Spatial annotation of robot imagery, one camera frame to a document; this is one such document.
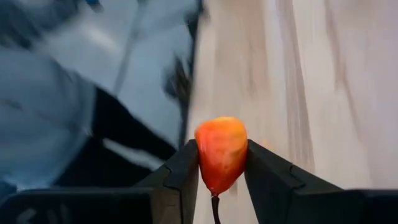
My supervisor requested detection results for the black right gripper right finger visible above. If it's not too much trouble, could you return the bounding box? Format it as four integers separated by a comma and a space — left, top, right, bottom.
243, 139, 398, 224

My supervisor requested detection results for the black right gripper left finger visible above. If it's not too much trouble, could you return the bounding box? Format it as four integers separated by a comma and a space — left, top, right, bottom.
0, 139, 200, 224

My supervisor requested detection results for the small orange pepper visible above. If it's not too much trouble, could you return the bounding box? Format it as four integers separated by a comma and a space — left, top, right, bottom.
194, 116, 249, 224

